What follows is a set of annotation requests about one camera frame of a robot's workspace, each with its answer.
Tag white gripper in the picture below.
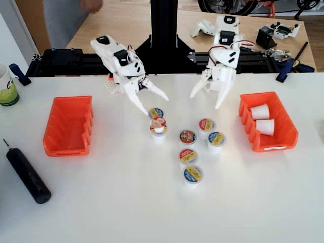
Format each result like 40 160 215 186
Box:
189 47 240 110
115 58 170 117

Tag blue lid coffee pod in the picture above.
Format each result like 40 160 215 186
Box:
182 165 205 187
206 131 226 154
149 125 168 144
148 107 165 119

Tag coffee pod with peeled lid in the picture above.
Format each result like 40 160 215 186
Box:
150 116 167 131

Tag red lid coffee pod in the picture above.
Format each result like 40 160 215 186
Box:
250 104 270 120
197 118 217 140
255 118 276 137
178 148 198 167

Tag brown lid coffee pod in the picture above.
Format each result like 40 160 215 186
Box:
178 129 198 150

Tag person hand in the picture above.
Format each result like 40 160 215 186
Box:
80 0 104 14

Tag white printed plastic part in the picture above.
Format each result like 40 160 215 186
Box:
190 19 217 38

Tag black printed plastic part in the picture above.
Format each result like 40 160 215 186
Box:
255 26 278 50

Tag metal hand tools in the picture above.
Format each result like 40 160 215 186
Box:
263 48 292 63

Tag blue black bar clamp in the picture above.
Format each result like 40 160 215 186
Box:
275 42 316 83

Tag black bicycle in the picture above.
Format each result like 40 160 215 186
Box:
197 0 321 20

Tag orange plastic storage bin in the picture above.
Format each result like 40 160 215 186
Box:
238 91 299 153
42 95 94 157

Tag person gray clothing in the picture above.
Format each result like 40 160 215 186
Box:
43 0 89 51

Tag white and green mug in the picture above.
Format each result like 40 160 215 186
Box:
0 62 20 107

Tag brown wooden cabinet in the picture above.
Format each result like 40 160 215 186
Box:
14 0 51 53

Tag black electric screwdriver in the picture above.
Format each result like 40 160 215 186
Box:
3 138 52 205

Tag black handled screwdriver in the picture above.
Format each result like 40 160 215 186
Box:
240 46 264 53

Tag black aluminium frame rail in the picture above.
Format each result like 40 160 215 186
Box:
25 49 281 76

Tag black aluminium frame post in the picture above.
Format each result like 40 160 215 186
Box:
136 0 195 54

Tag blue handled clamp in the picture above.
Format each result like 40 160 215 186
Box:
9 63 32 87

